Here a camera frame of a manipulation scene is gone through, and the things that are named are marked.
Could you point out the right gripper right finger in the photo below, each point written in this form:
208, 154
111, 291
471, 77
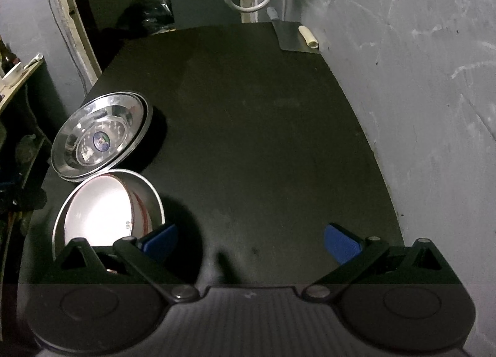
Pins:
341, 243

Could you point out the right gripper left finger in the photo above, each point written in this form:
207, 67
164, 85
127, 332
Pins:
158, 240

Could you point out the small steel bowl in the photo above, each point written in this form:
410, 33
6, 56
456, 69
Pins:
137, 182

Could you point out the small steel plate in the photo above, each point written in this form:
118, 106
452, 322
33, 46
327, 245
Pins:
99, 134

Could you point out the cream rolled cloth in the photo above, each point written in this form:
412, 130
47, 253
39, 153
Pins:
309, 38

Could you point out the steel cleaver knife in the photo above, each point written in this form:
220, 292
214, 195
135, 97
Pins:
287, 33

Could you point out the black plastic bag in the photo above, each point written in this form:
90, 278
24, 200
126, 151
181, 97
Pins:
149, 16

